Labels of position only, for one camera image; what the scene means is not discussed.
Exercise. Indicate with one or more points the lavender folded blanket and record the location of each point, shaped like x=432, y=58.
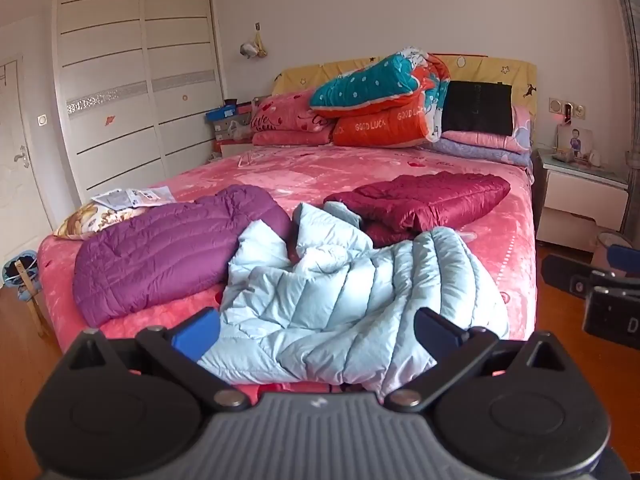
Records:
x=475, y=153

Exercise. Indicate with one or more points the light blue down jacket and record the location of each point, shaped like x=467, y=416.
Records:
x=325, y=320

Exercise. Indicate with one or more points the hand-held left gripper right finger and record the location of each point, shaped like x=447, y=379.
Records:
x=435, y=330

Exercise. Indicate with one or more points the bed with pink plush blanket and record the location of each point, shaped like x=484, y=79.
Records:
x=310, y=175

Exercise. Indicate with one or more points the pink folded blanket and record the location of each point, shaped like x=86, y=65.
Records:
x=480, y=140

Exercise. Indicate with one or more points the cartoon printed pillow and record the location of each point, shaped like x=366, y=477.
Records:
x=95, y=220

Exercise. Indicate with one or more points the white sliding wardrobe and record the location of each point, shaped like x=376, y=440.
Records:
x=115, y=60

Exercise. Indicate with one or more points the white nightstand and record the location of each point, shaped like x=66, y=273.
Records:
x=580, y=200

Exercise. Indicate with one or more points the printed paper leaflet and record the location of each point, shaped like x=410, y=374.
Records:
x=112, y=199
x=150, y=195

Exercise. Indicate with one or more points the white door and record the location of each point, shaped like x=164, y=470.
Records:
x=15, y=185

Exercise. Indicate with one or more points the plugged charger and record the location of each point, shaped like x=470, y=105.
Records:
x=567, y=112

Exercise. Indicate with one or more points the hanging plush toy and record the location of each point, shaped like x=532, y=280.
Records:
x=250, y=50

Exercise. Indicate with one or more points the black cloth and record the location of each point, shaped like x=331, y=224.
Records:
x=477, y=107

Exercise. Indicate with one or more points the grey curtain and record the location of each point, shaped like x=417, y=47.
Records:
x=631, y=85

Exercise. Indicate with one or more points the framed photo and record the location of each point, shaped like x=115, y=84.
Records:
x=575, y=142

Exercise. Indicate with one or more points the pink folded quilt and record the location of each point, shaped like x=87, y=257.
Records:
x=285, y=115

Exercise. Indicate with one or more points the white waste bin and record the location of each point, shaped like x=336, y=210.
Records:
x=601, y=252

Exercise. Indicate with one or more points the white light switch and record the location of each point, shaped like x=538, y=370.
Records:
x=42, y=120

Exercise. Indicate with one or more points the clear plastic bag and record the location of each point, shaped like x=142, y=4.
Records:
x=239, y=131

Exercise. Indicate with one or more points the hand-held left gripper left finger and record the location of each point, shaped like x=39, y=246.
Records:
x=197, y=332

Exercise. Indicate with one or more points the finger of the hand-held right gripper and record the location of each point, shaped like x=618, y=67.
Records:
x=622, y=257
x=565, y=275

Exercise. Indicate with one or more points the blue cloth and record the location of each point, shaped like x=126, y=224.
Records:
x=11, y=272

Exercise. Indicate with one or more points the round white wall socket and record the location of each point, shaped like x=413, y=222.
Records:
x=579, y=110
x=555, y=105

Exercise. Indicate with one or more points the teal and orange folded quilt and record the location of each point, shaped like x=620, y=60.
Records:
x=370, y=85

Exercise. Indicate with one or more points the yellow headboard cover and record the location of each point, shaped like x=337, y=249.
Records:
x=480, y=67

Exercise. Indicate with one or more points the purple down jacket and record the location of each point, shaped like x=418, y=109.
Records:
x=165, y=255

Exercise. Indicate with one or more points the dark red down jacket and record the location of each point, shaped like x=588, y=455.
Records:
x=430, y=200

